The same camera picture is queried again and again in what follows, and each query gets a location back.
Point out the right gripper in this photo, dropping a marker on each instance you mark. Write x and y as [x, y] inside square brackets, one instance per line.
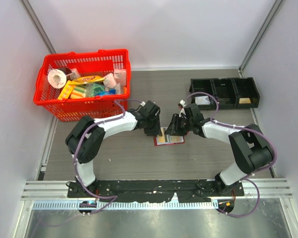
[174, 128]

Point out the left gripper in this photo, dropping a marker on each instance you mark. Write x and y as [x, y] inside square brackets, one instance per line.
[156, 130]

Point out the red leather card holder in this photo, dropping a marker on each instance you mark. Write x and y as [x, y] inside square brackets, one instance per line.
[168, 143]

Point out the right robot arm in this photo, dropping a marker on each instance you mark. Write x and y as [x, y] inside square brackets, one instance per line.
[251, 150]

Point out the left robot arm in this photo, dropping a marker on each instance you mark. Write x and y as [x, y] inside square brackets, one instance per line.
[85, 139]

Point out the cards in left bin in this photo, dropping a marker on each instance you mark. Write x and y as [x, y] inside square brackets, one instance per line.
[202, 100]

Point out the gold card in bin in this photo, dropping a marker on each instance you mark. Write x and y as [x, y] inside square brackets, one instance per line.
[245, 101]

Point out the pink white box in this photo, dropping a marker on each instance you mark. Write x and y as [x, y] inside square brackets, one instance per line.
[120, 76]

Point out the green blue packet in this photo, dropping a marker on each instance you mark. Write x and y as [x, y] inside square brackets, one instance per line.
[94, 89]

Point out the yellow chips bag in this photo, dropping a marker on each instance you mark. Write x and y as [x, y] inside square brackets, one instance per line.
[88, 79]

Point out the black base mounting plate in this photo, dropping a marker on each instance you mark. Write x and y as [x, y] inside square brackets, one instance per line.
[154, 191]

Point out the red plastic shopping basket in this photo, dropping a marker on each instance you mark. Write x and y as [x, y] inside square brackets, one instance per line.
[100, 63]

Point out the yellow orange striped package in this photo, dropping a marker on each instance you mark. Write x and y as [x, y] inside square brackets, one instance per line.
[73, 90]

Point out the black tape roll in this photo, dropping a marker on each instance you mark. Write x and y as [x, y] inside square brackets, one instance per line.
[66, 71]

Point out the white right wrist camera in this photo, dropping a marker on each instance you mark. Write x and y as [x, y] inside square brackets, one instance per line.
[182, 104]

